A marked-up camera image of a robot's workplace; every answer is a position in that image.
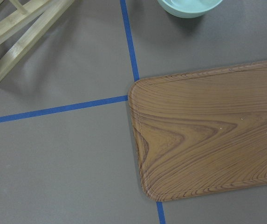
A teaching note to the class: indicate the green bowl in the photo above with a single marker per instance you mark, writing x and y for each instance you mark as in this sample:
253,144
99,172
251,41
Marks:
188,8

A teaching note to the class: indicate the wooden tray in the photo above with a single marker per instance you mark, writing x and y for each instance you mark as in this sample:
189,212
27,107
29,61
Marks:
201,132

